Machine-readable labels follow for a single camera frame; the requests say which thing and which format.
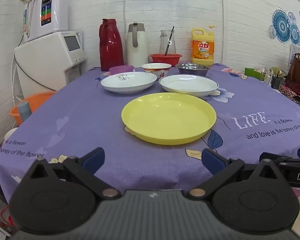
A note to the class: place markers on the glass pitcher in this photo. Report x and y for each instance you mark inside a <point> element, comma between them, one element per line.
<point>171,41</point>

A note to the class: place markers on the purple plastic bowl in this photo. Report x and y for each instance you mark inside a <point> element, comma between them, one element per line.
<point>121,69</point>

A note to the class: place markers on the white water dispenser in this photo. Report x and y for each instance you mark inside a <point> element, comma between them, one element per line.
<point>45,60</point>

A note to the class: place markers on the yellow detergent bottle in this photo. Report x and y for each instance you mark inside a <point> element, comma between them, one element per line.
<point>202,48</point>

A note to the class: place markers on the black stirring stick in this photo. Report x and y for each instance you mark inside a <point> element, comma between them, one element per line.
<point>168,42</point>

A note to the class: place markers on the yellow plastic plate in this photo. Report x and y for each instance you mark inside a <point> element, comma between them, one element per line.
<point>168,117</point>

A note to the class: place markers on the blue paper fan decoration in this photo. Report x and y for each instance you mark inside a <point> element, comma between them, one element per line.
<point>281,26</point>

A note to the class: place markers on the red patterned ceramic bowl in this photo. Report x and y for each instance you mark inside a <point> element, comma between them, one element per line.
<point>156,70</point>

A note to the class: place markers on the grey-blue cup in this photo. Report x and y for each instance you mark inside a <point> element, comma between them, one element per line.
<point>24,110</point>

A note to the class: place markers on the purple floral tablecloth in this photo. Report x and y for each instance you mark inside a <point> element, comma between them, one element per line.
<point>90,112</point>

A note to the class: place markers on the white water purifier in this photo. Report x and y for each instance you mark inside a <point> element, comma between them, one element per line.
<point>55,10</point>

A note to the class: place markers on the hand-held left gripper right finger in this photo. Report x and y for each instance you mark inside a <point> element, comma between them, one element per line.
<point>213,160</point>

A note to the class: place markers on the stainless steel bowl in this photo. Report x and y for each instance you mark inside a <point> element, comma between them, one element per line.
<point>192,69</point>

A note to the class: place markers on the white container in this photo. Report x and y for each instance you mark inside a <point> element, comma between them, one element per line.
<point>11,133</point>

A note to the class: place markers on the orange plastic basin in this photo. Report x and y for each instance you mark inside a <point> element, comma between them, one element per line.
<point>40,100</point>

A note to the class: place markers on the green tissue box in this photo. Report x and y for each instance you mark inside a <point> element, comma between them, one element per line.
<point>253,74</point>

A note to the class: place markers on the red thermos jug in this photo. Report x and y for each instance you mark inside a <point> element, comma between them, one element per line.
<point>110,47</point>

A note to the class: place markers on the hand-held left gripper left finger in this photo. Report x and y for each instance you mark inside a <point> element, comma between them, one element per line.
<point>93,158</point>

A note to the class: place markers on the white plate with flower print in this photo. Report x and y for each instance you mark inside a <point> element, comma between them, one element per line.
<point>128,82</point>

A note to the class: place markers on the red patterned cloth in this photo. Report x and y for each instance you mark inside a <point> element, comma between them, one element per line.
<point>296,95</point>

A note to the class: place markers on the red plastic basket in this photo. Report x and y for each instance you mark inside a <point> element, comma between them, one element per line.
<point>162,60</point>

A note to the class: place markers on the white thermos jug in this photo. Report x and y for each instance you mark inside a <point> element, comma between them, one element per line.
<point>137,47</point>

